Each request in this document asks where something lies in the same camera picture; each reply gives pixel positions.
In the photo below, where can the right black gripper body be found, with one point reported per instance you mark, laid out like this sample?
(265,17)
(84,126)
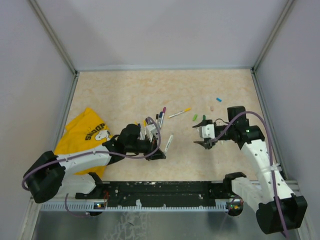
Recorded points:
(221,128)

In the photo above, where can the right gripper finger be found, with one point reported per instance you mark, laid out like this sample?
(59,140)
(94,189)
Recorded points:
(202,143)
(203,123)

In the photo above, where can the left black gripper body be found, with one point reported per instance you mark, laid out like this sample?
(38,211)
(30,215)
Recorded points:
(145,146)

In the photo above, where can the grey cap marker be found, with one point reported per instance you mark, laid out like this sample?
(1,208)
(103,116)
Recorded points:
(168,144)

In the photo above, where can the light green marker cap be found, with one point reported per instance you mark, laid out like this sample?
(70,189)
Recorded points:
(194,117)

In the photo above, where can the yellow cap white marker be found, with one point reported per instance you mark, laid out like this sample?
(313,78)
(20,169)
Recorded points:
(179,113)

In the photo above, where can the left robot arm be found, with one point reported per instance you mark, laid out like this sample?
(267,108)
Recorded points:
(56,176)

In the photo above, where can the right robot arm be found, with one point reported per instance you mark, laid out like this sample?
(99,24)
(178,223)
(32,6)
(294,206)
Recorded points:
(277,208)

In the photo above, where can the blue cap yellow end marker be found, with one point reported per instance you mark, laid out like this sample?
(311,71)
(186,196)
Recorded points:
(141,135)

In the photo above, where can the dark blue cap marker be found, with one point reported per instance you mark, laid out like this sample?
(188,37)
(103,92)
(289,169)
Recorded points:
(159,119)

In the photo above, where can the yellow snoopy t-shirt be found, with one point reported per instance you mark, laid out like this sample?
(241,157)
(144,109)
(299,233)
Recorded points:
(86,131)

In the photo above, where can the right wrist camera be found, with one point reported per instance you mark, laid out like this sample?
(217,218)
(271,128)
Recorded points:
(207,132)

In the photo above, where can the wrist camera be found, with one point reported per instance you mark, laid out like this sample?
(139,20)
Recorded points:
(207,132)
(151,132)

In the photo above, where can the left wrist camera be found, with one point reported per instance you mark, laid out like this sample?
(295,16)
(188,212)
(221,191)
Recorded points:
(151,132)

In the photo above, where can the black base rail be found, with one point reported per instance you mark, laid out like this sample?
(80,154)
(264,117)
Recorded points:
(159,193)

